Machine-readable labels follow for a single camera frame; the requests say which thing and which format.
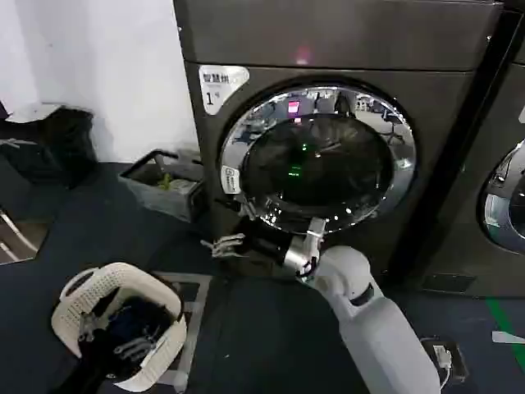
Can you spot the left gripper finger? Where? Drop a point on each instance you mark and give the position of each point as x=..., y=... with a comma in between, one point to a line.
x=88, y=325
x=136, y=348

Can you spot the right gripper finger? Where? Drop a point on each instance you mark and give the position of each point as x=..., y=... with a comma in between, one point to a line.
x=245, y=208
x=223, y=246

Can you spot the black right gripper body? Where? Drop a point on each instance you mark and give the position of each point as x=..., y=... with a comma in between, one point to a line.
x=266, y=245

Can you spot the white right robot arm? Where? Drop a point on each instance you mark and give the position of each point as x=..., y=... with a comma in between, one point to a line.
x=369, y=312

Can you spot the dark blue clothes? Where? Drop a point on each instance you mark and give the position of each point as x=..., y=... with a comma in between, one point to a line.
x=131, y=320

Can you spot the small white door sticker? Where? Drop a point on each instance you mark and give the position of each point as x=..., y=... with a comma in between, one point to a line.
x=230, y=179

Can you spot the white perforated laundry basket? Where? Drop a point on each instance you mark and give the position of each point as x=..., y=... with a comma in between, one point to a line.
x=160, y=303

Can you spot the grey metal floor plate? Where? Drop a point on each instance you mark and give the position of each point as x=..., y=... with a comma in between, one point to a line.
x=194, y=312

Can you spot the round glass chrome-rimmed dryer door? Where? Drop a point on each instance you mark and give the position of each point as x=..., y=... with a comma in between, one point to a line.
x=328, y=172

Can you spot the black robot torso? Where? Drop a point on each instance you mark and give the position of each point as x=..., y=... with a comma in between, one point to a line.
x=266, y=336

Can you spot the white energy label sticker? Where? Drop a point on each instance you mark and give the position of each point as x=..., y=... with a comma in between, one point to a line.
x=219, y=88

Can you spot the grey dryer with round door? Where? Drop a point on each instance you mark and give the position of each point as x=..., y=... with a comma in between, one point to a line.
x=336, y=45

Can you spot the black floor socket box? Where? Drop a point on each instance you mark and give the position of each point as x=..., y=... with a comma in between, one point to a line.
x=445, y=359

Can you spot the grey dryer with blue-lit door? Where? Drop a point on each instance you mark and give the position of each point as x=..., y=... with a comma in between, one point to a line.
x=484, y=172

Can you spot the white tape strip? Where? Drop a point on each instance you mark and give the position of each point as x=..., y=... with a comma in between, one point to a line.
x=508, y=336

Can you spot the metal frame legs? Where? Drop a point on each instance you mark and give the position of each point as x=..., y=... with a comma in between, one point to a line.
x=16, y=238

